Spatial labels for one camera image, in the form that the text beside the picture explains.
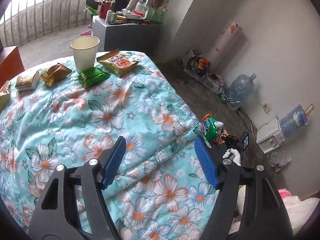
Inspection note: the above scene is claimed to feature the white AD calcium milk bottle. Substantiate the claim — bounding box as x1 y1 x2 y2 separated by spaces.
214 121 224 143

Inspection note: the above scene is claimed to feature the green snack bag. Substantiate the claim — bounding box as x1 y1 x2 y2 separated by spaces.
202 113 218 142

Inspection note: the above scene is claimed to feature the white gloved right hand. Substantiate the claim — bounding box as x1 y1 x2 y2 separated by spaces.
222 148 241 166

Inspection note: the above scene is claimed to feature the floral turquoise quilt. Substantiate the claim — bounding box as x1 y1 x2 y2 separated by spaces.
1 51 217 239

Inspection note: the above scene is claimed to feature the large clear water jug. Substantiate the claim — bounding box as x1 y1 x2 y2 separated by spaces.
227 73 257 110

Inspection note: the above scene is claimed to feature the small green snack packet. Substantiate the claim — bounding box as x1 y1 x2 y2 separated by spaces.
78 67 111 88

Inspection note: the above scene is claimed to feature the yellow Enaak snack packet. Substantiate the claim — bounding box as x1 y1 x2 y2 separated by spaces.
97 49 140 77

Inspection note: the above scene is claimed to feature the white patterned folded board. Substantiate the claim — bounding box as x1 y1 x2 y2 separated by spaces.
206 21 248 73

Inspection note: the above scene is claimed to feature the brown crumpled snack wrapper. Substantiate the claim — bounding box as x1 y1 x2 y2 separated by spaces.
40 63 72 87

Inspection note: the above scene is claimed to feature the gold biscuit packet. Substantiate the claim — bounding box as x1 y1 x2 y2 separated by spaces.
15 70 40 92

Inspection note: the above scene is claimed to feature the white paper cup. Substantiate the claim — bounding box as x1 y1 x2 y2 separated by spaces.
70 36 100 73

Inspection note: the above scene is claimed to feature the grey cabinet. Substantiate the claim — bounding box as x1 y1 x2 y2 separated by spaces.
92 16 161 55

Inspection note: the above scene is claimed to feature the orange cardboard box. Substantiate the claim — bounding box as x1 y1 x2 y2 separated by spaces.
0 46 25 86

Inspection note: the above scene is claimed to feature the green plastic basket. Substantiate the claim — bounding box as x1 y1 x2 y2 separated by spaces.
145 7 167 24

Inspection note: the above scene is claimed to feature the red thermos bottle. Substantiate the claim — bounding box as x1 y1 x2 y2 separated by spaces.
99 0 112 19

